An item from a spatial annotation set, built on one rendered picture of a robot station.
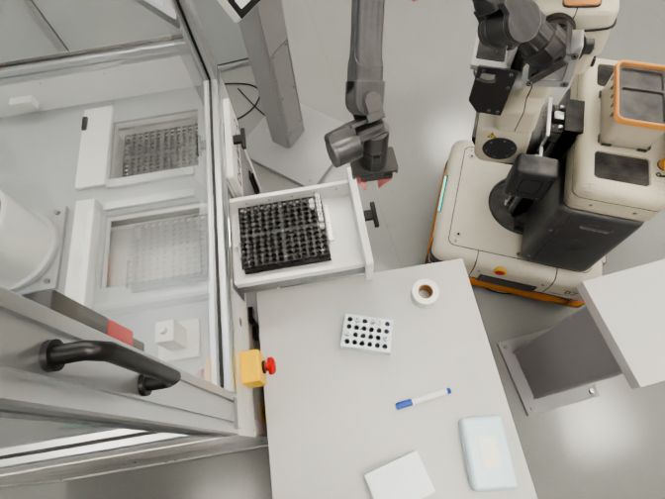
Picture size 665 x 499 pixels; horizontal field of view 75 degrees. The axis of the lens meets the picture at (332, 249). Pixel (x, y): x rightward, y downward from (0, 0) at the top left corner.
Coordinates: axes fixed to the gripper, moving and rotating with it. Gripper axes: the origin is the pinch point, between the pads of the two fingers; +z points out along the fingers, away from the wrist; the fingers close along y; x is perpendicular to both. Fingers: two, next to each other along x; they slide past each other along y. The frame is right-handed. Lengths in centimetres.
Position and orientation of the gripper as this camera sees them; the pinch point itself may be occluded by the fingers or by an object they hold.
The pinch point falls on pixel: (371, 184)
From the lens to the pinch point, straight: 104.6
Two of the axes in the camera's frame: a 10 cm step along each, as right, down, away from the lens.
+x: 1.5, 8.9, -4.4
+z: 0.5, 4.4, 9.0
